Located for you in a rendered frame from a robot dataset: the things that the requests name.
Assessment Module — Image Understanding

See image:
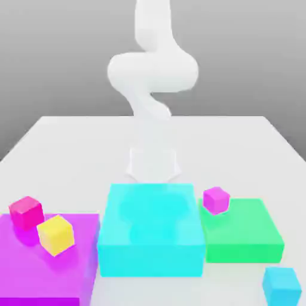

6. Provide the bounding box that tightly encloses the small magenta cube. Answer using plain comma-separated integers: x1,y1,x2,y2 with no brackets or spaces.
203,186,231,216

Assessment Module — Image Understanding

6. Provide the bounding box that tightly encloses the small yellow cube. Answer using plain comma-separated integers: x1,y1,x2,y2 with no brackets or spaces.
36,215,75,257

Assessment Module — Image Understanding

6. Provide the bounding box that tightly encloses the small pink cube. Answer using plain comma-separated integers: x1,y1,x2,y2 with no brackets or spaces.
8,195,45,232

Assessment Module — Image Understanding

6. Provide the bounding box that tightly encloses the small blue cube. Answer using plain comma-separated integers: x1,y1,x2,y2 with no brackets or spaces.
262,267,302,306

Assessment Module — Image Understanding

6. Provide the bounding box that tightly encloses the large cyan box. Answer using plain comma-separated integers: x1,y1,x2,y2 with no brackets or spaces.
97,183,206,278

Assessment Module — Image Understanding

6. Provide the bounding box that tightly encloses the large green box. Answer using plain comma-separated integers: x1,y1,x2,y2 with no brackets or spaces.
198,198,285,264

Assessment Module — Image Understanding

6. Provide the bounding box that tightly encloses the large magenta box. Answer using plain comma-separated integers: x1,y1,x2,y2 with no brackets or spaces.
0,213,100,306

